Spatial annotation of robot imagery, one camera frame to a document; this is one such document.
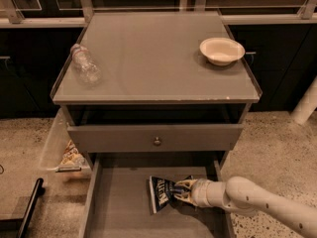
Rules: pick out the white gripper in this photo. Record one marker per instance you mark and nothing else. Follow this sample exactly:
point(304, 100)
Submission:
point(200, 192)

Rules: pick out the blue chip bag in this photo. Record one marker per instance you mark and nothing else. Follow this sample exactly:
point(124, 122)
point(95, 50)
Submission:
point(162, 192)

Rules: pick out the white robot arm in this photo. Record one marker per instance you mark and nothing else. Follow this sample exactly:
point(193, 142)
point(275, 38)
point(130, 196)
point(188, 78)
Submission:
point(272, 170)

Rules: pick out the round metal drawer knob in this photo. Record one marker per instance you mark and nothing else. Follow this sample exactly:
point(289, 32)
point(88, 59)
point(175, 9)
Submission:
point(157, 141)

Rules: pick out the open grey middle drawer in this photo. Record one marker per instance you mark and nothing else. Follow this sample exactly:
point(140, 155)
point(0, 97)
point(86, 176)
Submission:
point(118, 203)

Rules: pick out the grey top drawer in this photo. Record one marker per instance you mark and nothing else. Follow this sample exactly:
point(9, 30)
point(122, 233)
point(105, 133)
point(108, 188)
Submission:
point(140, 138)

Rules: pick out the grey drawer cabinet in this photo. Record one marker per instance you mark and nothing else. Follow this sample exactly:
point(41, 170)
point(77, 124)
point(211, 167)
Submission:
point(153, 73)

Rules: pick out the snack packets in bin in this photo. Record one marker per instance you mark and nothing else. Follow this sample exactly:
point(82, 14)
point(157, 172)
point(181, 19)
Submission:
point(71, 156)

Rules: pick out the clear plastic storage bin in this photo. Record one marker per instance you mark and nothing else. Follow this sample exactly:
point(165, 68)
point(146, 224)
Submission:
point(53, 150)

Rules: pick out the white paper bowl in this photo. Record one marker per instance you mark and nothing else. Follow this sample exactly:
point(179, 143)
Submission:
point(221, 51)

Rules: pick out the clear plastic water bottle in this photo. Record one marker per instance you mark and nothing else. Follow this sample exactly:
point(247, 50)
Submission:
point(87, 70)

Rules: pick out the black metal bar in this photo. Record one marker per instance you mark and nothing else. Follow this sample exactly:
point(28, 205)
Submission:
point(21, 224)

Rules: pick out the metal window frame rail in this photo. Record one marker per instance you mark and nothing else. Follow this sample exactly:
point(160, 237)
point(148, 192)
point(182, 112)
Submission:
point(232, 12)

